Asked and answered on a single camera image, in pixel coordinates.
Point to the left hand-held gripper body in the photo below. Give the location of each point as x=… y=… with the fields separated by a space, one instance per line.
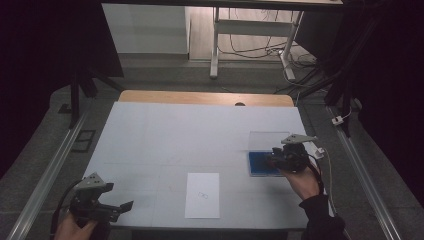
x=88 y=200

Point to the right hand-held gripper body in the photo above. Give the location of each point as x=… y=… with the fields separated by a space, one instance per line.
x=293 y=156

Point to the person's right hand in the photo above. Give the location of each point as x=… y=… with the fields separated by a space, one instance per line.
x=305 y=183

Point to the person's left hand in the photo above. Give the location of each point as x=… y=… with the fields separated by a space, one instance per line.
x=71 y=228

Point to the white connector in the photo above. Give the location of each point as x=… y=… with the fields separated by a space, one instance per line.
x=337 y=120

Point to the white paper sheet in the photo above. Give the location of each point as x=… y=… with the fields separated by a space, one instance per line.
x=202 y=186

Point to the black metal stand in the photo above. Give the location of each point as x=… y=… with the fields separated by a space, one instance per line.
x=343 y=83

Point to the black tripod stand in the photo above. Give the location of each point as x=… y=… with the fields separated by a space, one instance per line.
x=76 y=96

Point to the wooden table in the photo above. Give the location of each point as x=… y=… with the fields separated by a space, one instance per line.
x=186 y=97

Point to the dark curtain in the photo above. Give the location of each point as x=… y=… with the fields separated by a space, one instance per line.
x=400 y=100
x=33 y=66

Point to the white panel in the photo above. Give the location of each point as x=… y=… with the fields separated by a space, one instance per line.
x=146 y=30

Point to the aluminium rail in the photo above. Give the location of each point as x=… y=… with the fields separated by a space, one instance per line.
x=365 y=186
x=46 y=176

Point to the black rectangular frame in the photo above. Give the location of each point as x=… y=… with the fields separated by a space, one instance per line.
x=75 y=141

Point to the white desk frame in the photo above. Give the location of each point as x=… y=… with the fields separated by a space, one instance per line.
x=253 y=27

